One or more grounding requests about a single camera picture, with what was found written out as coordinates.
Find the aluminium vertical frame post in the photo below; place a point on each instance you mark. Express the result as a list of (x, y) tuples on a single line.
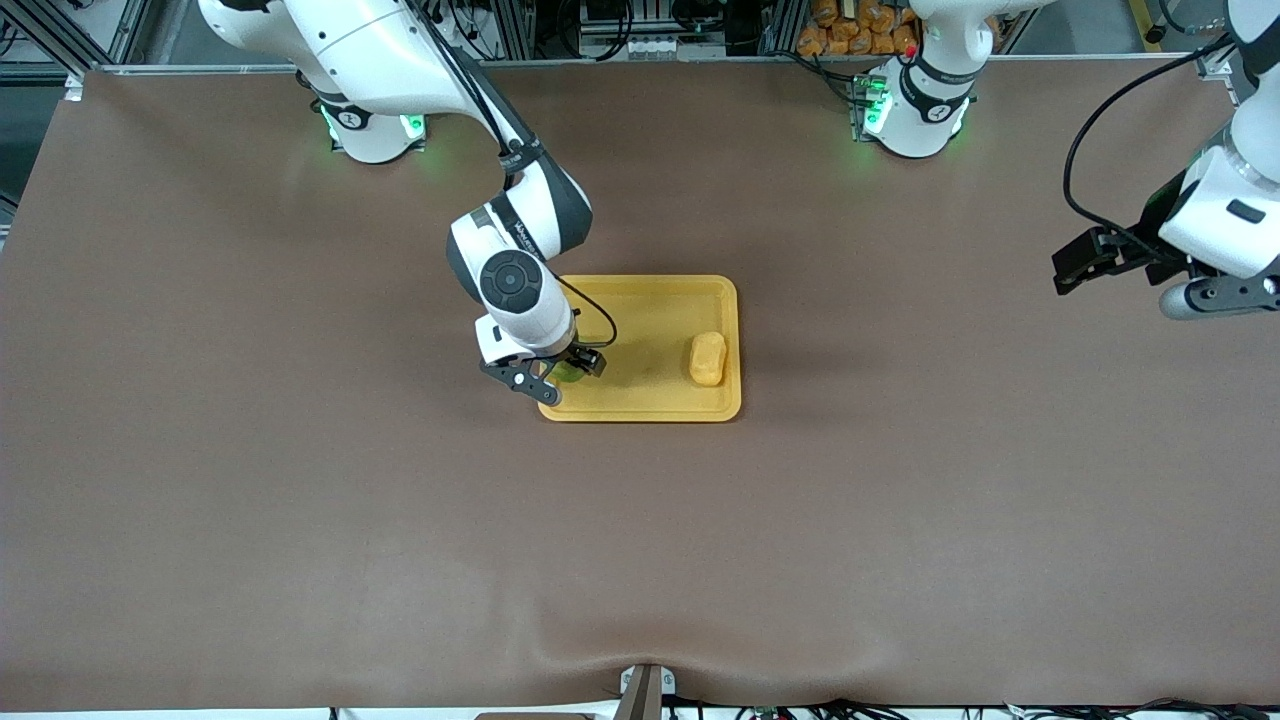
[(512, 25), (780, 25)]

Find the aluminium table edge rail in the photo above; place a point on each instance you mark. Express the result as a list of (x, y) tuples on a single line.
[(700, 62)]

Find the pile of orange buns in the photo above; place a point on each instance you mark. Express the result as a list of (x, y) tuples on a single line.
[(850, 35)]

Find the aluminium corner frame profile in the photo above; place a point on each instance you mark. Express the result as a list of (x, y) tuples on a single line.
[(1212, 65)]

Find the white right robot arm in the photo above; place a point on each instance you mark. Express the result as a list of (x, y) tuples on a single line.
[(350, 50)]

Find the yellow potato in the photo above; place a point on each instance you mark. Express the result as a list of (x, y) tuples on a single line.
[(708, 360)]

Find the green apple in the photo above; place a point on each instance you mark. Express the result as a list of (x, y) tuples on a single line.
[(568, 376)]

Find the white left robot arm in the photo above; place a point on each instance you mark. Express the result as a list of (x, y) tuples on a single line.
[(925, 110)]

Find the small white connector strip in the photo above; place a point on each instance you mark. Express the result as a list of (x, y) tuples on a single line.
[(655, 47)]

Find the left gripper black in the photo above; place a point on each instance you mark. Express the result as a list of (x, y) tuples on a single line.
[(1157, 234)]

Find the black electronics box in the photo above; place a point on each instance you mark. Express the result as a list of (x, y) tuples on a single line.
[(700, 20)]

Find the brown table mat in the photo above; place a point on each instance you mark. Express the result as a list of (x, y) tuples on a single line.
[(640, 550)]

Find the yellow plastic tray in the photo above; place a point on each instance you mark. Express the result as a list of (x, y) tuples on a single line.
[(650, 330)]

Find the aluminium diagonal frame profile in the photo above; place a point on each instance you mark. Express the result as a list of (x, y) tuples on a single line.
[(45, 30)]

